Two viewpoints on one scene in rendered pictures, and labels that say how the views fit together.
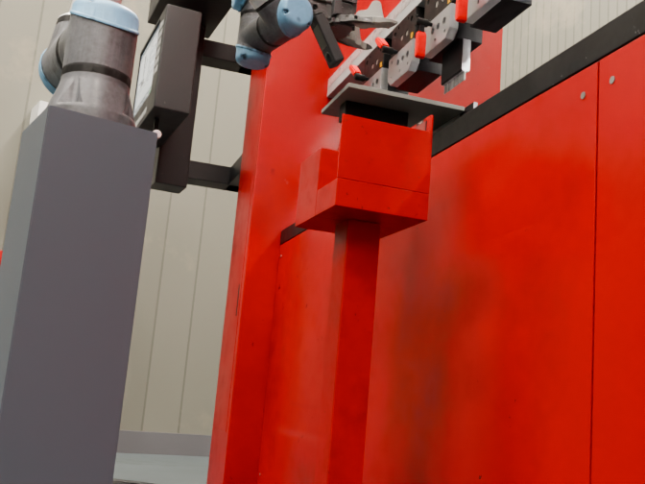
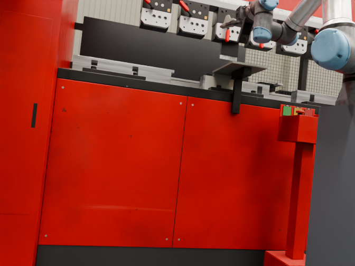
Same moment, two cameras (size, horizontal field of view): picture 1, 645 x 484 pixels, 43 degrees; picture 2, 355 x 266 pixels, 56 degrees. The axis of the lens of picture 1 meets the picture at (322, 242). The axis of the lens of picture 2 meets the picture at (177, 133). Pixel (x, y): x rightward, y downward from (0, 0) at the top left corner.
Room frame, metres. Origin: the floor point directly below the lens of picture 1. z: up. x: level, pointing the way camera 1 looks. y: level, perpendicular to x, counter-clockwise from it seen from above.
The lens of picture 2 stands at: (1.86, 1.57, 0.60)
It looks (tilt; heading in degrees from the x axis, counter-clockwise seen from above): 2 degrees up; 273
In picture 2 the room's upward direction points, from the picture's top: 6 degrees clockwise
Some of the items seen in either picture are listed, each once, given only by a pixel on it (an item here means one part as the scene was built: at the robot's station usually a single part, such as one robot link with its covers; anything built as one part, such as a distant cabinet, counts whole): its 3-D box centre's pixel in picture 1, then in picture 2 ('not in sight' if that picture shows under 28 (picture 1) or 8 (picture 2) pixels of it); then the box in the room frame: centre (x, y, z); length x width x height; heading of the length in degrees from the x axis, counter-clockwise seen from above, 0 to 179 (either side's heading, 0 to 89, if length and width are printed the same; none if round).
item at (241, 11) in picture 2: (328, 12); (246, 16); (1.68, 0.03, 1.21); 0.12 x 0.08 x 0.09; 108
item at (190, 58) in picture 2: not in sight; (166, 64); (2.10, -0.68, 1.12); 1.13 x 0.02 x 0.44; 17
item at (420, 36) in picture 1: (422, 38); (227, 32); (1.75, -0.19, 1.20); 0.04 x 0.02 x 0.10; 107
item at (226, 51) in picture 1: (237, 43); not in sight; (2.88, 0.38, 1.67); 0.40 x 0.24 x 0.07; 17
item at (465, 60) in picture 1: (455, 67); (229, 51); (1.72, -0.27, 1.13); 0.10 x 0.02 x 0.10; 17
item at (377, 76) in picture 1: (385, 78); (155, 12); (2.13, -0.14, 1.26); 0.15 x 0.09 x 0.17; 17
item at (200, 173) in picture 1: (224, 167); not in sight; (2.88, 0.38, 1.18); 0.40 x 0.24 x 0.07; 17
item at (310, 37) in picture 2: not in sight; (321, 45); (1.17, -0.44, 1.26); 0.15 x 0.09 x 0.17; 17
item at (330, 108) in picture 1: (391, 109); (238, 69); (1.68, -0.12, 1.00); 0.26 x 0.18 x 0.01; 107
